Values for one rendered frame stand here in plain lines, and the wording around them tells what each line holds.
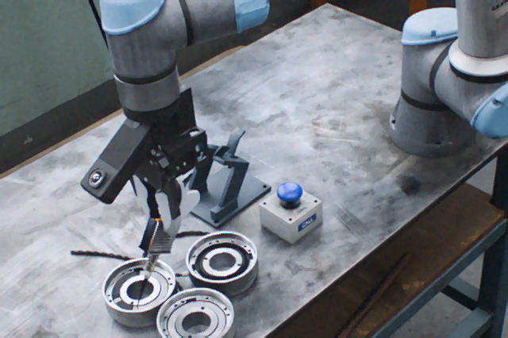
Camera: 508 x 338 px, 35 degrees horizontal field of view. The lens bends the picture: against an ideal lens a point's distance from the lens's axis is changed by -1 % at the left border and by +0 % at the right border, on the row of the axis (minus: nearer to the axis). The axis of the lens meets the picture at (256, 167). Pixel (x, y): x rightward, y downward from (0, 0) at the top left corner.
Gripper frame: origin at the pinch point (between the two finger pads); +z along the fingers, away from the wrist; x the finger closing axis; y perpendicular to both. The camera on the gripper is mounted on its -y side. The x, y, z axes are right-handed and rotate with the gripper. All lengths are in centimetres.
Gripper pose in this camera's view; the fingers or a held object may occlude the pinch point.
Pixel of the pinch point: (161, 227)
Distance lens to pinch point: 111.0
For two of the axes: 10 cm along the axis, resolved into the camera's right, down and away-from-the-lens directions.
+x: -7.2, -3.9, 5.7
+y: 6.9, -4.9, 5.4
